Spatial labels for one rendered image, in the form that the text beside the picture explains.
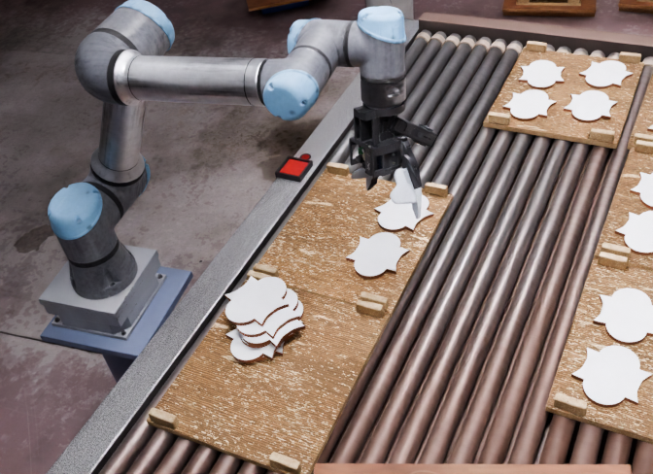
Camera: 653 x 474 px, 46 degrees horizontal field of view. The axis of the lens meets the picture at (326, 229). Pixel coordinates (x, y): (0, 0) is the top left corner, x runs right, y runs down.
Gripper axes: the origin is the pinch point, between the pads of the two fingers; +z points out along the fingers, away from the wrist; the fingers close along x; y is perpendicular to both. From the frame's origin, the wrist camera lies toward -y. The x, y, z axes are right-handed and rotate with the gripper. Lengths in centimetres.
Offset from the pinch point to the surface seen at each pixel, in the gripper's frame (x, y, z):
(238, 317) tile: -21.5, 24.7, 26.7
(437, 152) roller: -45, -48, 18
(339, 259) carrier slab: -27.6, -4.5, 26.8
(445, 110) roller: -58, -62, 13
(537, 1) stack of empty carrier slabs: -206, -257, 38
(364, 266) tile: -21.1, -6.9, 26.4
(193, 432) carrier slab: -9, 42, 39
